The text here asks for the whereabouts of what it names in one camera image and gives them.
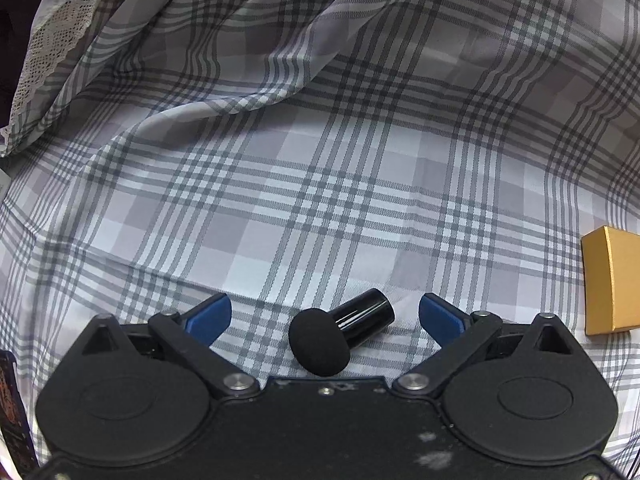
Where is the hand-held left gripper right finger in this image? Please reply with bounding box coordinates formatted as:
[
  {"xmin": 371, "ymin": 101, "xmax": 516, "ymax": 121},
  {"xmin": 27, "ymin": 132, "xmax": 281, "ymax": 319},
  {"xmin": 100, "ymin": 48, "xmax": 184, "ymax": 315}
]
[{"xmin": 392, "ymin": 292, "xmax": 572, "ymax": 397}]

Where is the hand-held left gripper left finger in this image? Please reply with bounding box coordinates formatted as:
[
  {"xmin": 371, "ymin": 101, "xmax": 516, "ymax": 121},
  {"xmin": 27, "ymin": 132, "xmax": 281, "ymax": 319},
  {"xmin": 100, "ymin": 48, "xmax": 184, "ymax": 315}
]
[{"xmin": 80, "ymin": 292, "xmax": 261, "ymax": 397}]

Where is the black sponge applicator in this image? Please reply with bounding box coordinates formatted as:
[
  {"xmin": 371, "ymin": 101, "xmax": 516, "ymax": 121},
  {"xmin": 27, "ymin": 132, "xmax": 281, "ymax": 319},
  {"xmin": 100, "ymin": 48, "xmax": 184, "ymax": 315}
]
[{"xmin": 288, "ymin": 288, "xmax": 396, "ymax": 377}]

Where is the yellow cardboard box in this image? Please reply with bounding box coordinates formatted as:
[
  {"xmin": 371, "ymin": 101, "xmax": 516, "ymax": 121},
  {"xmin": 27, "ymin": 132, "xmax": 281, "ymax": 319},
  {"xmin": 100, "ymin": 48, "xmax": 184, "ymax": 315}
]
[{"xmin": 581, "ymin": 226, "xmax": 640, "ymax": 336}]

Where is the grey plaid bedsheet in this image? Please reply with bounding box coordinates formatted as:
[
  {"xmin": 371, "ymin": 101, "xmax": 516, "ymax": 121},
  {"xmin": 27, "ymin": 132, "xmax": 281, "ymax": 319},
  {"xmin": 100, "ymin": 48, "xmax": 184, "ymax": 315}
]
[{"xmin": 0, "ymin": 0, "xmax": 640, "ymax": 476}]

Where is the black smartphone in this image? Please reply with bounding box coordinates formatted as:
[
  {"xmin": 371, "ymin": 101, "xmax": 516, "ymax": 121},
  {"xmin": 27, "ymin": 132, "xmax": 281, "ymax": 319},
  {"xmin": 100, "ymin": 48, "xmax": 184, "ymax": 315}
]
[{"xmin": 0, "ymin": 350, "xmax": 39, "ymax": 479}]

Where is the grey lace trimmed cloth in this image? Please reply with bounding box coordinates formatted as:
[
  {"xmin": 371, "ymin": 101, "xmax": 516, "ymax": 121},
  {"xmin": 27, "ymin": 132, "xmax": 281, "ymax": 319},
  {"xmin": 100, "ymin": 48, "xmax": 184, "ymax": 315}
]
[{"xmin": 0, "ymin": 0, "xmax": 110, "ymax": 157}]

